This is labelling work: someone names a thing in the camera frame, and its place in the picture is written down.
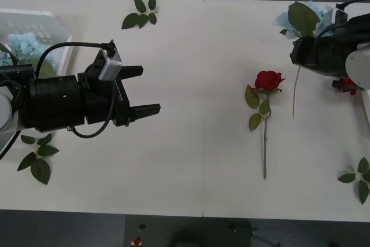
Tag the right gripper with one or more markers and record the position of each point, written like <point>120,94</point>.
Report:
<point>306,53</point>

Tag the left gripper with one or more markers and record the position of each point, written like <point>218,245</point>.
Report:
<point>98,102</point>

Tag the pale blue flower with stem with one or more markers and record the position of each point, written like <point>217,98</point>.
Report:
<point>303,18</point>
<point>23,41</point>
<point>3,57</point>

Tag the red rose with olive leaves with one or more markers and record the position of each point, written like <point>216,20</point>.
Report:
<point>267,80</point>

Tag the red rose with dark leaves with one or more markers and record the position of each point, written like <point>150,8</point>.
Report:
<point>345,85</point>

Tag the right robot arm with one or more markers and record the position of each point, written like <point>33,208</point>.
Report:
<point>358,64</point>

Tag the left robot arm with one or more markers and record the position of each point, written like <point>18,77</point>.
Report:
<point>52,102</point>

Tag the shallow white box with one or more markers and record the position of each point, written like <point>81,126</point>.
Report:
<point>57,27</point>

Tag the red round button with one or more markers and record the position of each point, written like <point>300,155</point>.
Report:
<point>136,241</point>

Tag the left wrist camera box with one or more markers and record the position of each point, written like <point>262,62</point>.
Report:
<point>111,66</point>

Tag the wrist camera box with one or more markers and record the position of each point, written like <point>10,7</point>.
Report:
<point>111,66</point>
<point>336,17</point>

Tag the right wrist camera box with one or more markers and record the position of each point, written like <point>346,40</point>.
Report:
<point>336,17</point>

